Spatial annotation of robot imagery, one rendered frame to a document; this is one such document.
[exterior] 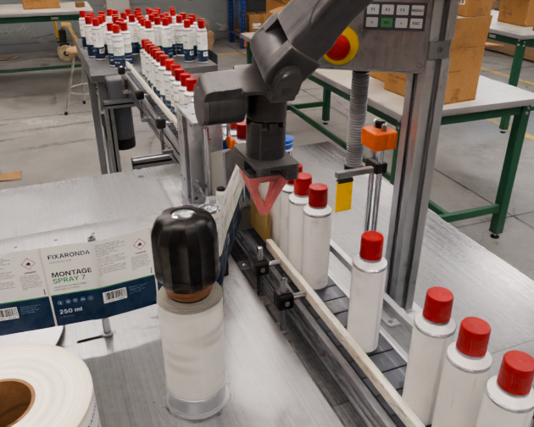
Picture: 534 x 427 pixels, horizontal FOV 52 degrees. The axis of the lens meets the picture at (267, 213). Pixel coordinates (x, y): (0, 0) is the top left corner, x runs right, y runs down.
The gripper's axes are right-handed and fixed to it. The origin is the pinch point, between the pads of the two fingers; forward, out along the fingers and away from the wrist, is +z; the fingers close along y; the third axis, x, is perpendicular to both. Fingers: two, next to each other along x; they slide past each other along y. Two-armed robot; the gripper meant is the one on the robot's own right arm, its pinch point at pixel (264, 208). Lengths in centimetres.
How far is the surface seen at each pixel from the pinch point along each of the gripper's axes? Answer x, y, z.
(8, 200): -42, -79, 29
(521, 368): 11.8, 40.5, 0.6
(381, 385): 8.9, 23.1, 18.3
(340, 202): 13.6, -0.2, 1.2
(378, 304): 13.2, 14.1, 11.7
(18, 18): -40, -520, 43
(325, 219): 13.4, -4.2, 6.3
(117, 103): 2, -182, 35
